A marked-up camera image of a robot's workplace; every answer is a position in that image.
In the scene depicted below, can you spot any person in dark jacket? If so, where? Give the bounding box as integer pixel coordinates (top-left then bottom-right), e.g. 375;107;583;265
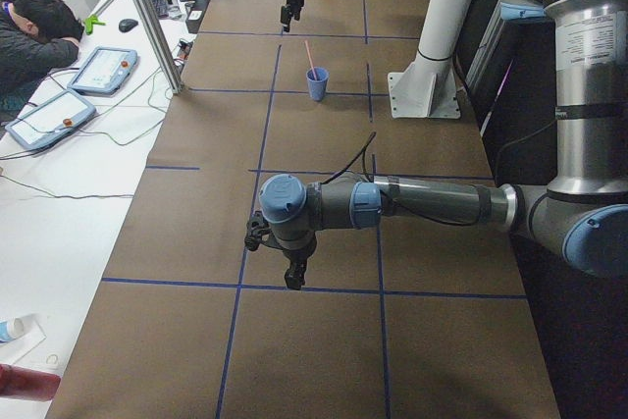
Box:
1;0;83;112

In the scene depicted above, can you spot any light blue ribbed cup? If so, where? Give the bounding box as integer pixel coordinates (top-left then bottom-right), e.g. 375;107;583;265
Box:
306;67;329;102

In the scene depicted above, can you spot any white plastic bottle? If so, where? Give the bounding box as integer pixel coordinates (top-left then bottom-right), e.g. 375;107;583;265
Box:
1;314;46;348

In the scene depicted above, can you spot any pink chopstick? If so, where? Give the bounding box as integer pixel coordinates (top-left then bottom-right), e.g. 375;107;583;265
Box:
304;39;318;80

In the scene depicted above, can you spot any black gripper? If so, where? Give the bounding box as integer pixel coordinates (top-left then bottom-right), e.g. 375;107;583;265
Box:
280;0;304;22
276;231;317;288

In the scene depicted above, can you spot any green clamp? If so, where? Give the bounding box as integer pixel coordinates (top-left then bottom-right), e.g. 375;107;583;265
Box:
83;15;105;35

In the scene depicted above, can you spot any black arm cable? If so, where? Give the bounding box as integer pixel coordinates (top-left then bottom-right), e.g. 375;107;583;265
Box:
321;130;378;183

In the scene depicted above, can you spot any red bottle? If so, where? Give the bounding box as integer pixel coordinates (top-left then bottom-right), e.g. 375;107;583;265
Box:
1;364;61;401

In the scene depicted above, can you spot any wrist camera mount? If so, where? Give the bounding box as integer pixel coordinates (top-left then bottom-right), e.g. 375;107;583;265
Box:
244;210;272;252

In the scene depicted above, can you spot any near teach pendant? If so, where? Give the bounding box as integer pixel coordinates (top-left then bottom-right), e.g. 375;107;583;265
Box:
6;90;96;150

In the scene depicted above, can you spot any white pillar with base plate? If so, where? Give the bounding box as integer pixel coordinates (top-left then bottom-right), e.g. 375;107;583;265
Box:
388;0;471;119

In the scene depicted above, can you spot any black box with white label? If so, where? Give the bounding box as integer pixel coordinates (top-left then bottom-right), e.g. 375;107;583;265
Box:
185;0;210;34

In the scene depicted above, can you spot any far teach pendant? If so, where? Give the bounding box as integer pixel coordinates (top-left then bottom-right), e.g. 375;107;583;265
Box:
67;46;138;96

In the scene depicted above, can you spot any black computer mouse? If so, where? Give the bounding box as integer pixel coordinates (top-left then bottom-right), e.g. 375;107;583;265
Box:
118;19;138;33

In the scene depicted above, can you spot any teach pendant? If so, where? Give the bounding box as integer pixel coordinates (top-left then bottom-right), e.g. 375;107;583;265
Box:
6;90;96;150
67;46;138;96

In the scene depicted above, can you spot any aluminium frame post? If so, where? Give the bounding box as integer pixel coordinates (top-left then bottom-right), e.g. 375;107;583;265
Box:
132;0;183;95

